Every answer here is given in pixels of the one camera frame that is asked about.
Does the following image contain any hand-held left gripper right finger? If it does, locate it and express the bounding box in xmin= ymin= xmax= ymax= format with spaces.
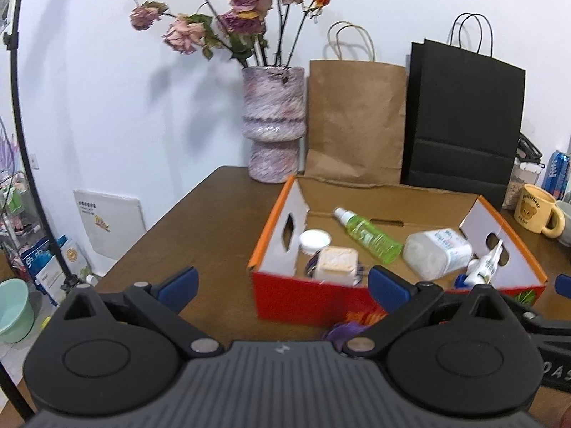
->
xmin=341 ymin=266 xmax=511 ymax=360

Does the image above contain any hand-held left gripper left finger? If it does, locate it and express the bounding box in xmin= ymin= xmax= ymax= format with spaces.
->
xmin=56 ymin=266 xmax=226 ymax=360

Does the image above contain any white wet wipe container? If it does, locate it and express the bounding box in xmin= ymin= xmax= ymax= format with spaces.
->
xmin=403 ymin=228 xmax=474 ymax=281

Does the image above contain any green spray bottle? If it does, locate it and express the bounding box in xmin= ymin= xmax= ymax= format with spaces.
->
xmin=334 ymin=207 xmax=403 ymax=265

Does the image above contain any cream yellow small box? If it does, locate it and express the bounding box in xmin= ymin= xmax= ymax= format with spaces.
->
xmin=312 ymin=247 xmax=360 ymax=286

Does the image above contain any purple plastic cap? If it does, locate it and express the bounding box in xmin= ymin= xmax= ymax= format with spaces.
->
xmin=320 ymin=321 xmax=369 ymax=353

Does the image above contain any small white spray bottle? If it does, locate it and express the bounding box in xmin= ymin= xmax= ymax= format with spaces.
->
xmin=464 ymin=240 xmax=505 ymax=287

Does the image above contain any red cardboard box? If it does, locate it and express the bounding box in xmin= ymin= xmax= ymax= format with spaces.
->
xmin=247 ymin=175 xmax=549 ymax=327

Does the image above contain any small white jar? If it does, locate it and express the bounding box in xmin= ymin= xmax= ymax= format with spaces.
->
xmin=298 ymin=230 xmax=331 ymax=255

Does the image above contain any pale glass bowl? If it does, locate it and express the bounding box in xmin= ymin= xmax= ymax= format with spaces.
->
xmin=555 ymin=200 xmax=571 ymax=247

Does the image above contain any yellow bear mug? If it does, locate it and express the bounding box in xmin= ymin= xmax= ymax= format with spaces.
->
xmin=513 ymin=184 xmax=566 ymax=237

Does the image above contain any white board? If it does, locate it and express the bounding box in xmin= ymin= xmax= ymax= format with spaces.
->
xmin=72 ymin=189 xmax=147 ymax=260

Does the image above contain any white packet yellow circle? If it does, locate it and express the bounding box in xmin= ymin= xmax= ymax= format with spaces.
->
xmin=54 ymin=235 xmax=94 ymax=288

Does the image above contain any blue drink can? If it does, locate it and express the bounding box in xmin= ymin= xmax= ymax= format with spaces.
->
xmin=542 ymin=149 xmax=571 ymax=197

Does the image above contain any clear food jar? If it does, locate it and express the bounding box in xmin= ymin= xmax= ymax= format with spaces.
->
xmin=516 ymin=133 xmax=546 ymax=185

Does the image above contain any blue white packet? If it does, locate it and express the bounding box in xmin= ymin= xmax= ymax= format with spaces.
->
xmin=20 ymin=236 xmax=63 ymax=306

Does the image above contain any green plastic basin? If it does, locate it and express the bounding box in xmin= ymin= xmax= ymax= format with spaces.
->
xmin=0 ymin=279 xmax=35 ymax=345

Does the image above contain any brown paper bag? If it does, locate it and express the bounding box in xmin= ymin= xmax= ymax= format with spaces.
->
xmin=303 ymin=21 xmax=408 ymax=187

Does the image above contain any cluttered storage shelf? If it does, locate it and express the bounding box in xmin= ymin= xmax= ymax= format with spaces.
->
xmin=0 ymin=172 xmax=45 ymax=244

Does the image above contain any black paper bag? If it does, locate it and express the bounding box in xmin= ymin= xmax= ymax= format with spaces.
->
xmin=400 ymin=12 xmax=526 ymax=210

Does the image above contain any mottled purple vase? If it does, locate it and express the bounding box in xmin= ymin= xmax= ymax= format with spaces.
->
xmin=242 ymin=66 xmax=308 ymax=184

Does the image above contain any black light stand pole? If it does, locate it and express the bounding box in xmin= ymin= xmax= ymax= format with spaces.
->
xmin=2 ymin=0 xmax=90 ymax=295

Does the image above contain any dried rose bouquet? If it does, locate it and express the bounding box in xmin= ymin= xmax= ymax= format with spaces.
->
xmin=129 ymin=0 xmax=333 ymax=70

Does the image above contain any wall picture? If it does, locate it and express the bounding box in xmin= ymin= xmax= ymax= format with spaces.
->
xmin=0 ymin=0 xmax=19 ymax=32

